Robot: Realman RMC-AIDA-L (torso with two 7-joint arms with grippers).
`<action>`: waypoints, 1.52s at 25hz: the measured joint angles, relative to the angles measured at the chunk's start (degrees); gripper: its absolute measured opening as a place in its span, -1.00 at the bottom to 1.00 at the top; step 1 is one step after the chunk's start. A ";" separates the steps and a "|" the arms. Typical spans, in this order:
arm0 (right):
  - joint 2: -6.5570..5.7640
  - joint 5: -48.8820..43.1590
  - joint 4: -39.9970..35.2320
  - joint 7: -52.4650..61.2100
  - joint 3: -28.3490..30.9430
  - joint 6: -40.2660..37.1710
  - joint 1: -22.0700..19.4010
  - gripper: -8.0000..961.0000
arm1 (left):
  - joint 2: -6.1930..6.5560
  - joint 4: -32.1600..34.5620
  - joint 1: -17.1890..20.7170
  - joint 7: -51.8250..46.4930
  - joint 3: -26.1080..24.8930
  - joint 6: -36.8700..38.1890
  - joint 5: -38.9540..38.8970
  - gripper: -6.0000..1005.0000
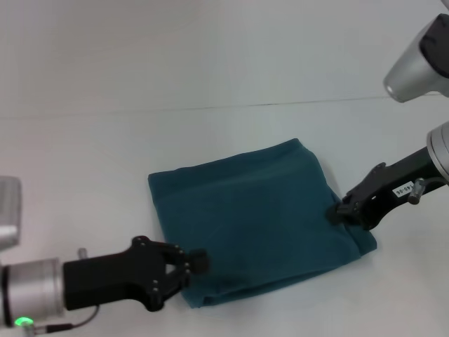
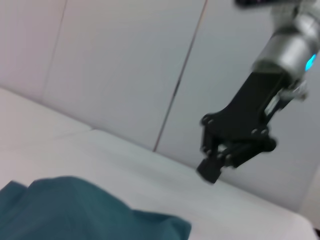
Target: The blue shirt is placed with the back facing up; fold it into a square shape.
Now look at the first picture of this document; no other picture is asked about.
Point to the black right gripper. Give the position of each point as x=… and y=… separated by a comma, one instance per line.
x=393, y=193

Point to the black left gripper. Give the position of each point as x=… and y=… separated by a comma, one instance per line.
x=115, y=277

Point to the teal blue shirt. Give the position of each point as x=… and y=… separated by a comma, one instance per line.
x=252, y=217

